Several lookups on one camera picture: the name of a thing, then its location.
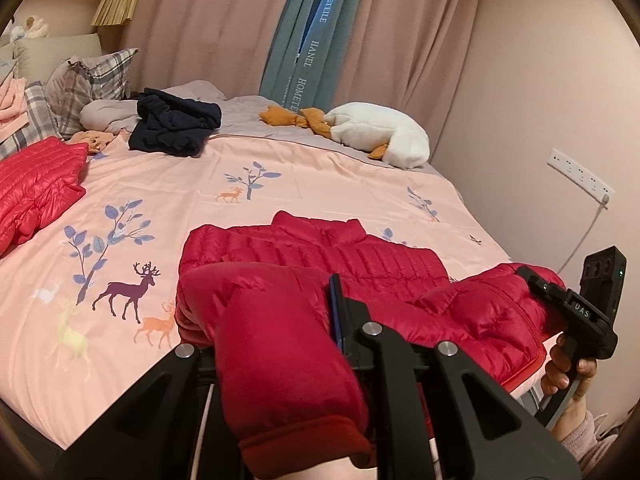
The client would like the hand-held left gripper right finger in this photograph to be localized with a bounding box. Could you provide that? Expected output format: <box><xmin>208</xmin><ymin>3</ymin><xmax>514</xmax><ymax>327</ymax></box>
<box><xmin>327</xmin><ymin>274</ymin><xmax>583</xmax><ymax>480</ymax></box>

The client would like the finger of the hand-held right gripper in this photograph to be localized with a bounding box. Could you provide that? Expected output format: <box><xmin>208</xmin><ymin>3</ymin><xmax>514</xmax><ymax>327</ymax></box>
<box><xmin>515</xmin><ymin>265</ymin><xmax>551</xmax><ymax>296</ymax></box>

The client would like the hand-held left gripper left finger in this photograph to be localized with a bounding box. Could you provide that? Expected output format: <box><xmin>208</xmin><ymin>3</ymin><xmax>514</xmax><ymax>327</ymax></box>
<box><xmin>55</xmin><ymin>344</ymin><xmax>221</xmax><ymax>480</ymax></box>

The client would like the red down jacket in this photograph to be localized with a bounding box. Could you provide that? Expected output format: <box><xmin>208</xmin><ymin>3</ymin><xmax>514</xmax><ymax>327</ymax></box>
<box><xmin>0</xmin><ymin>137</ymin><xmax>91</xmax><ymax>261</ymax></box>
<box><xmin>176</xmin><ymin>210</ymin><xmax>568</xmax><ymax>480</ymax></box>

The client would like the person's right forearm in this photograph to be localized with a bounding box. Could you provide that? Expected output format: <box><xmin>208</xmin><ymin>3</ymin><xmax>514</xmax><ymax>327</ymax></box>
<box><xmin>547</xmin><ymin>400</ymin><xmax>621</xmax><ymax>476</ymax></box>

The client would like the pink clothes pile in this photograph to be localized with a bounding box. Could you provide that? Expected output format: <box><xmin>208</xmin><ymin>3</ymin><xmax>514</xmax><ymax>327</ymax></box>
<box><xmin>0</xmin><ymin>76</ymin><xmax>28</xmax><ymax>123</ymax></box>

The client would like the person's right hand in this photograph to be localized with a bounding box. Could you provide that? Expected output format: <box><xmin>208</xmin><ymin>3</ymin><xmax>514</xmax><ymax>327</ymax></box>
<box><xmin>540</xmin><ymin>332</ymin><xmax>598</xmax><ymax>401</ymax></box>

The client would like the pink deer-print duvet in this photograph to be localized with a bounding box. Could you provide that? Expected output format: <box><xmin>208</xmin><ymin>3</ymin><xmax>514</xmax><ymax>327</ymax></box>
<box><xmin>0</xmin><ymin>132</ymin><xmax>571</xmax><ymax>453</ymax></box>

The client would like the white goose plush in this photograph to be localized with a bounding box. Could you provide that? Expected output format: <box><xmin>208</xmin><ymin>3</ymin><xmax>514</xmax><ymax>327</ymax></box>
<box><xmin>259</xmin><ymin>102</ymin><xmax>432</xmax><ymax>168</ymax></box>

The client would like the grey bed sheet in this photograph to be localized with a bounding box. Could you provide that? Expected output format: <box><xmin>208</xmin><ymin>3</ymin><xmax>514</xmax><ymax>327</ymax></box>
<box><xmin>160</xmin><ymin>80</ymin><xmax>446</xmax><ymax>181</ymax></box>

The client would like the folded red down jacket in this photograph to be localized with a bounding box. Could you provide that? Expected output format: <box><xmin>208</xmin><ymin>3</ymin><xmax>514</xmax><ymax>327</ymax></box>
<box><xmin>0</xmin><ymin>137</ymin><xmax>91</xmax><ymax>261</ymax></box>

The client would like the navy garment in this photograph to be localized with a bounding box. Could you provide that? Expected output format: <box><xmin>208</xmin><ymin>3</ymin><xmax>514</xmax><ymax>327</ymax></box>
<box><xmin>128</xmin><ymin>88</ymin><xmax>222</xmax><ymax>157</ymax></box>

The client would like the small orange plush doll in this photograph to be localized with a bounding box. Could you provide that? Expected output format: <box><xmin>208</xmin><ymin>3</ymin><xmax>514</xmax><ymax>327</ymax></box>
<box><xmin>67</xmin><ymin>129</ymin><xmax>116</xmax><ymax>155</ymax></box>

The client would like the blue curtain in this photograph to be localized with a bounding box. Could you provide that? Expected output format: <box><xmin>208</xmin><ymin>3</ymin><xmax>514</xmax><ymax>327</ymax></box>
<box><xmin>259</xmin><ymin>0</ymin><xmax>373</xmax><ymax>113</ymax></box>

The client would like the grey cloth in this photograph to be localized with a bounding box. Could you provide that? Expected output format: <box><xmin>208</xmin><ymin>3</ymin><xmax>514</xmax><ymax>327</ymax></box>
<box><xmin>80</xmin><ymin>99</ymin><xmax>143</xmax><ymax>135</ymax></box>

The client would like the pink curtain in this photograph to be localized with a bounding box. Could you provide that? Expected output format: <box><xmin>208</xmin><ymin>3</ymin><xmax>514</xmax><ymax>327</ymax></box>
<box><xmin>117</xmin><ymin>0</ymin><xmax>306</xmax><ymax>98</ymax></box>
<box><xmin>325</xmin><ymin>0</ymin><xmax>486</xmax><ymax>161</ymax></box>

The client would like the plaid pillow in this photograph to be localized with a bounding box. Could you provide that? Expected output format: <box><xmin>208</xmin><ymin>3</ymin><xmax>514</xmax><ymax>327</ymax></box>
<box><xmin>45</xmin><ymin>48</ymin><xmax>140</xmax><ymax>136</ymax></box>
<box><xmin>0</xmin><ymin>80</ymin><xmax>63</xmax><ymax>161</ymax></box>

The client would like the beige pillow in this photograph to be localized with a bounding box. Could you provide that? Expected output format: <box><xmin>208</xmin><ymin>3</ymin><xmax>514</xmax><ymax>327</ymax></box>
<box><xmin>0</xmin><ymin>32</ymin><xmax>103</xmax><ymax>86</ymax></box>

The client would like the beige plush toy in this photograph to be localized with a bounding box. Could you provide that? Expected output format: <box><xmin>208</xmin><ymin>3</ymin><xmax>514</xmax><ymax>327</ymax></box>
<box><xmin>12</xmin><ymin>16</ymin><xmax>51</xmax><ymax>41</ymax></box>

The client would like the white power cable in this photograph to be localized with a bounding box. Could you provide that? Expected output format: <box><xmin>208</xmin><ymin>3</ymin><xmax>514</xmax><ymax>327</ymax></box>
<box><xmin>552</xmin><ymin>200</ymin><xmax>610</xmax><ymax>276</ymax></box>

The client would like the white wall socket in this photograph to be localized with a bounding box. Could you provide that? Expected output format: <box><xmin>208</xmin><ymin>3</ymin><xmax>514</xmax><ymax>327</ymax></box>
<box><xmin>547</xmin><ymin>147</ymin><xmax>616</xmax><ymax>207</ymax></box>

